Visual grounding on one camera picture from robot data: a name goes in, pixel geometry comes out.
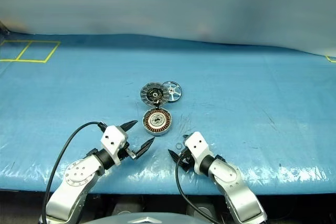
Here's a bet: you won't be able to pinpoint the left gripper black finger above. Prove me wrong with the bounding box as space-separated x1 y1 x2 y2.
133 137 156 157
119 120 139 132

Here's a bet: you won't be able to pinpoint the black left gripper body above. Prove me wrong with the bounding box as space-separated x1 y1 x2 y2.
118 140 140 161

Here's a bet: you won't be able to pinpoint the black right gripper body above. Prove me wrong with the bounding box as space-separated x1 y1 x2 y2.
178 147 196 168

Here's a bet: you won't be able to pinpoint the round motor housing copper windings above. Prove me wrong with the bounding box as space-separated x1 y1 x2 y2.
142 107 173 137

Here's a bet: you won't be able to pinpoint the round finned grey motor lid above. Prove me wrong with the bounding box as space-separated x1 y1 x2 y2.
139 81 165 108

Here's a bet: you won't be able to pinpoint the silver spoked rotor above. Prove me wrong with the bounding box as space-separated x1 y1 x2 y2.
162 80 183 104

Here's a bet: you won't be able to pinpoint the dark round cylinder under table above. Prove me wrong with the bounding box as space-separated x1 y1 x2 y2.
111 199 142 216
185 199 214 217

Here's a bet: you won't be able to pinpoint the grey robot torso with emblem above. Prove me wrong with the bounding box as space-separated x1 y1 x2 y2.
90 214 190 224

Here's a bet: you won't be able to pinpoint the blue plastic table cover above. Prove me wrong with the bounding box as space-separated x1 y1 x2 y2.
0 33 336 195

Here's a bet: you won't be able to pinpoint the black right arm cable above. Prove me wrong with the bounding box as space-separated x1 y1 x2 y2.
175 153 220 224

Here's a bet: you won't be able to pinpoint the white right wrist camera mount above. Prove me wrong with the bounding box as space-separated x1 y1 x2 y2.
183 131 215 176

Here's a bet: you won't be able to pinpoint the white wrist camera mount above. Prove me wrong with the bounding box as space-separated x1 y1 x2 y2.
100 125 130 167
183 131 215 176

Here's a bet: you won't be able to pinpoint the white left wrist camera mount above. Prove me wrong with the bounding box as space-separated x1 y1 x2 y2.
100 125 130 167

